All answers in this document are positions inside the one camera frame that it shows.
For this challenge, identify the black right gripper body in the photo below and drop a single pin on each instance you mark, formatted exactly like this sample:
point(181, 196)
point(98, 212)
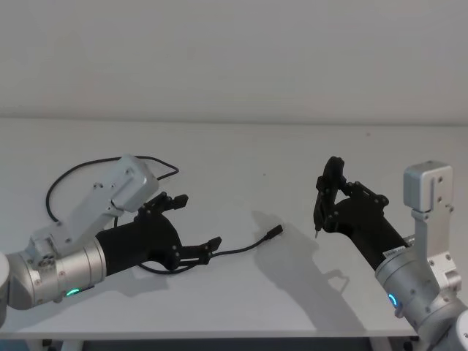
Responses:
point(365, 230)

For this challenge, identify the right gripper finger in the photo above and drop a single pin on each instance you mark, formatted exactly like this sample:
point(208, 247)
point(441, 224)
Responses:
point(333, 173)
point(365, 192)

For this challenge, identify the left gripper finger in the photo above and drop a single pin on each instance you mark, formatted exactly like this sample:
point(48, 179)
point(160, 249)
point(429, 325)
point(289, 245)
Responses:
point(166, 203)
point(194, 252)

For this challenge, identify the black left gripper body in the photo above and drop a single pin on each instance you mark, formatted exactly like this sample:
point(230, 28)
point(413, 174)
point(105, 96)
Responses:
point(139, 241)

